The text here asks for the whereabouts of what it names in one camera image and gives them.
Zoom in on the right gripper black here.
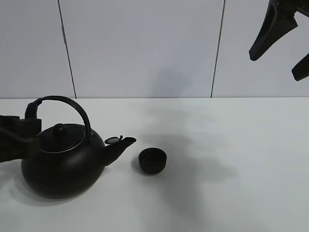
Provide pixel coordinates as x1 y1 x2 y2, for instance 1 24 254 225
249 0 309 81

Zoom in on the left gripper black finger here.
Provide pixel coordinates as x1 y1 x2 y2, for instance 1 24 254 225
0 116 42 162

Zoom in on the black teapot with handle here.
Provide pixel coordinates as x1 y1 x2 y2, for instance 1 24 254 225
21 95 136 199

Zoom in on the small black teacup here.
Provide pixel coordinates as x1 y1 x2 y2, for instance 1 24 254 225
138 147 167 174

